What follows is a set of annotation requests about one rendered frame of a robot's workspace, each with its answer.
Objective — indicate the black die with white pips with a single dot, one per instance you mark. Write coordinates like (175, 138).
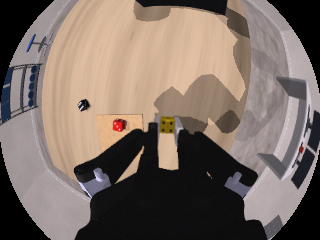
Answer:
(83, 105)

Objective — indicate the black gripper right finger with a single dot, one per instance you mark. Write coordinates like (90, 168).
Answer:
(220, 165)

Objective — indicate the yellow die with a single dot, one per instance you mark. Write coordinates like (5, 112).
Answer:
(167, 124)

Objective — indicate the tan textured mat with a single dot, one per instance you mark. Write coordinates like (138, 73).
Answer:
(107, 135)

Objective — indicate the red die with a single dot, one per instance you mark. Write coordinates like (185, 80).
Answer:
(119, 125)

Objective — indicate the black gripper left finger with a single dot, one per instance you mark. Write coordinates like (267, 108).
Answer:
(106, 169)

